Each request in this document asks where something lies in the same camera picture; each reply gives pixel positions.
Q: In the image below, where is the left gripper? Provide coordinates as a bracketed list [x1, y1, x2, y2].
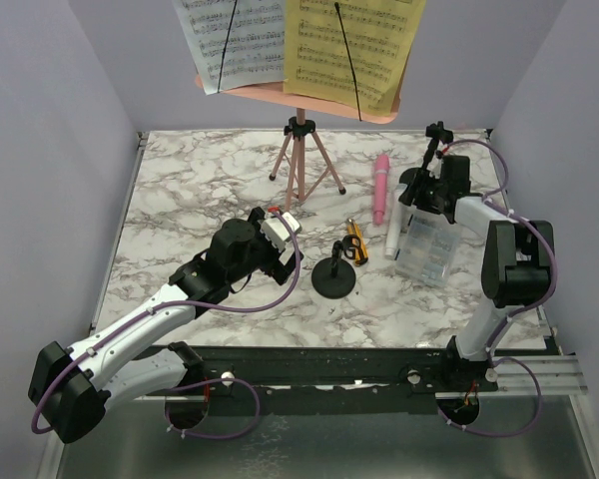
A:
[229, 209, 303, 284]

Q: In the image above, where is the pink microphone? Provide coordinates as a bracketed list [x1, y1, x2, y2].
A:
[372, 154, 389, 226]

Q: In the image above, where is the yellow sheet music page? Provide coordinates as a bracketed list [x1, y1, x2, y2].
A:
[284, 0, 426, 117]

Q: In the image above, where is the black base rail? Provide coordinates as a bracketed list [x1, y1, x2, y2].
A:
[82, 341, 563, 418]

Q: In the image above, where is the pink tripod music stand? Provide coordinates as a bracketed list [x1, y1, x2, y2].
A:
[224, 82, 400, 211]

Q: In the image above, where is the aluminium frame rail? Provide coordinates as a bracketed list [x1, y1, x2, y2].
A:
[495, 355, 588, 396]

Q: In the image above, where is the yellow utility knife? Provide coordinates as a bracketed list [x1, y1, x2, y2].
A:
[346, 219, 368, 266]

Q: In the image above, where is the black microphone stand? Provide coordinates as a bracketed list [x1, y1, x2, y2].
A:
[310, 235, 356, 299]
[398, 121, 454, 186]

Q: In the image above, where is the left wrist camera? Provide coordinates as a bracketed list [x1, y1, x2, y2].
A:
[261, 212, 301, 252]

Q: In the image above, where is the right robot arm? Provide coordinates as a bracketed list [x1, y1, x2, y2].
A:
[397, 155, 557, 391]

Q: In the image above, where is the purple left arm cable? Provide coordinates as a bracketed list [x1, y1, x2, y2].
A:
[31, 209, 303, 441]

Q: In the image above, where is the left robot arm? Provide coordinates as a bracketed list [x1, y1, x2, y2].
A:
[28, 208, 302, 444]

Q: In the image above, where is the clear plastic compartment box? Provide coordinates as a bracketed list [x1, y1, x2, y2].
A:
[395, 210, 461, 287]

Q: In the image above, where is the white microphone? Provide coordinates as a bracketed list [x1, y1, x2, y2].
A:
[384, 184, 408, 260]

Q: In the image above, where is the white sheet music page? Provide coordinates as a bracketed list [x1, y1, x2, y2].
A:
[174, 0, 286, 95]

